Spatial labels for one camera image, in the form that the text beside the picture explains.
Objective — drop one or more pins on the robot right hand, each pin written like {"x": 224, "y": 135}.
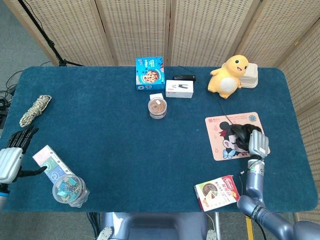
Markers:
{"x": 258, "y": 145}

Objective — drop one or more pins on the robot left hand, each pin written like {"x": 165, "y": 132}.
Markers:
{"x": 10, "y": 165}

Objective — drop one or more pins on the black computer mouse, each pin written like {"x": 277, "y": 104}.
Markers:
{"x": 241, "y": 136}

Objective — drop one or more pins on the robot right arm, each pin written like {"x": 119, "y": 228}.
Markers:
{"x": 255, "y": 180}

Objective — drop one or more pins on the cartoon girl mouse pad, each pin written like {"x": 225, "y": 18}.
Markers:
{"x": 220, "y": 147}

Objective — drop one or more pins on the white box green blue squares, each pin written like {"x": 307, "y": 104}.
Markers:
{"x": 53, "y": 162}

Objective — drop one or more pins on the red white snack packet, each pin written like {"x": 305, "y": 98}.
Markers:
{"x": 217, "y": 193}

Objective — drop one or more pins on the clear jar of binder clips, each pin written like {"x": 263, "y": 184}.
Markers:
{"x": 70, "y": 191}

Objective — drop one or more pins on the beige lunch box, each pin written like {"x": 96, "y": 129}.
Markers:
{"x": 251, "y": 75}

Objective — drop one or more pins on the yellow dinosaur plush toy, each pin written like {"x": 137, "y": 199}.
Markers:
{"x": 225, "y": 82}

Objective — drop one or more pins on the silver table leg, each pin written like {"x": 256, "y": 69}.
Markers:
{"x": 217, "y": 225}

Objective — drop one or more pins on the white box black print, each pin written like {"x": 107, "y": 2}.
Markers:
{"x": 178, "y": 90}

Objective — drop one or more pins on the flat black device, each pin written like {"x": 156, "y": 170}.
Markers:
{"x": 183, "y": 77}

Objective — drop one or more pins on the round can of rubber bands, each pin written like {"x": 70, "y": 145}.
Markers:
{"x": 157, "y": 108}

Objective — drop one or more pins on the blue table cloth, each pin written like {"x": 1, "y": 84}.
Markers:
{"x": 150, "y": 155}

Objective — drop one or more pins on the black tripod stand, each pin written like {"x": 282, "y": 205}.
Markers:
{"x": 51, "y": 43}

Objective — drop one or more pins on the blue cookie box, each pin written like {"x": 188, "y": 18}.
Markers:
{"x": 150, "y": 75}

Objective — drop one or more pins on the blue grey robot torso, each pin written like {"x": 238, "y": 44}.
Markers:
{"x": 155, "y": 225}

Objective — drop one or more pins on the wicker folding screen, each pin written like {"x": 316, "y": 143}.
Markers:
{"x": 137, "y": 30}

